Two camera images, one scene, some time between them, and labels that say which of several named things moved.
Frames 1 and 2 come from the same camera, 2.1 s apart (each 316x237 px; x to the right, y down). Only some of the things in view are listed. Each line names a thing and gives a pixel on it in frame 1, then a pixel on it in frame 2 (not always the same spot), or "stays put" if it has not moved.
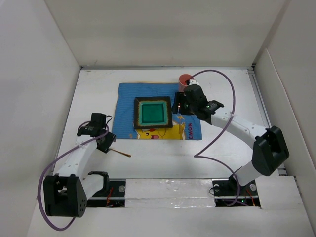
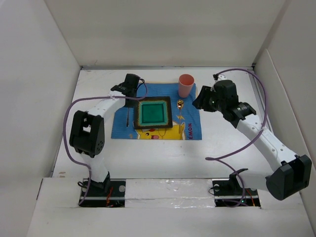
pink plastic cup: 182,78 stays put
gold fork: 127,155 -> 127,121
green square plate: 152,112 stays put
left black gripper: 110,138 -> 132,104
